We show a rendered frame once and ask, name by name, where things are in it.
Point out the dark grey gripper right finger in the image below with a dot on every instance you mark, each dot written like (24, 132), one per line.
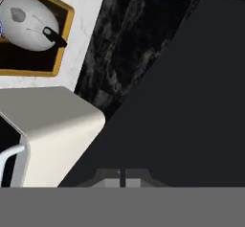
(135, 177)

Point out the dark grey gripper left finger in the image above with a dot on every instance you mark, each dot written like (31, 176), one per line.
(108, 177)

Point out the yellow-rimmed dark tray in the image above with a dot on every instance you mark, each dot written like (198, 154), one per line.
(60, 45)

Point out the beige microwave oven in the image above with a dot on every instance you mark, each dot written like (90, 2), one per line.
(54, 135)

